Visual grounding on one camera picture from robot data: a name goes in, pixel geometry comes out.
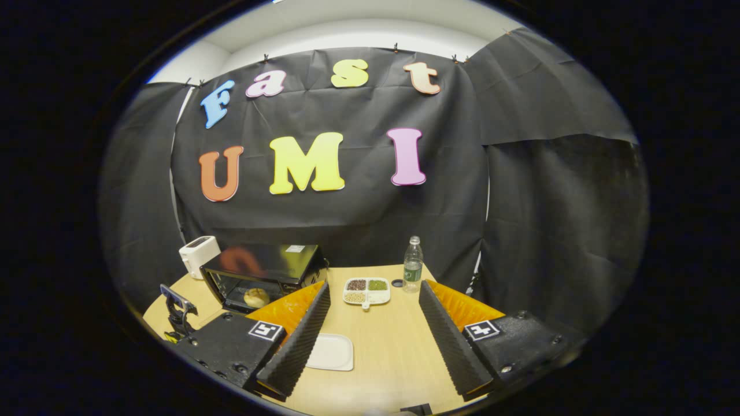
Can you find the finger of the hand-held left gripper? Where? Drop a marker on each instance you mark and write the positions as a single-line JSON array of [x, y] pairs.
[[178, 298]]

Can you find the white square plate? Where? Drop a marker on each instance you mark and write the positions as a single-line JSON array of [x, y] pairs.
[[332, 352]]

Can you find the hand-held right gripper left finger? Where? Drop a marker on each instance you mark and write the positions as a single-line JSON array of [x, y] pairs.
[[300, 346]]

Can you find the clear plastic water bottle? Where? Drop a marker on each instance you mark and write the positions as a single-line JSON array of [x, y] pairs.
[[413, 268]]

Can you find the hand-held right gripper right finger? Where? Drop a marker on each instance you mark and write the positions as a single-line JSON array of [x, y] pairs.
[[451, 346]]

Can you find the white toaster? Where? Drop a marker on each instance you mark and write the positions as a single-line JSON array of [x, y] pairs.
[[196, 254]]

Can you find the golden bread bun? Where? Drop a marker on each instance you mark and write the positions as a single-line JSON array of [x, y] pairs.
[[256, 297]]

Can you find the white divided tray with beans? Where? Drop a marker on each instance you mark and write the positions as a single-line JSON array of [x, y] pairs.
[[370, 294]]

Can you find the black electric oven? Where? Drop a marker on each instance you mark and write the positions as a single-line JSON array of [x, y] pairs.
[[277, 263]]

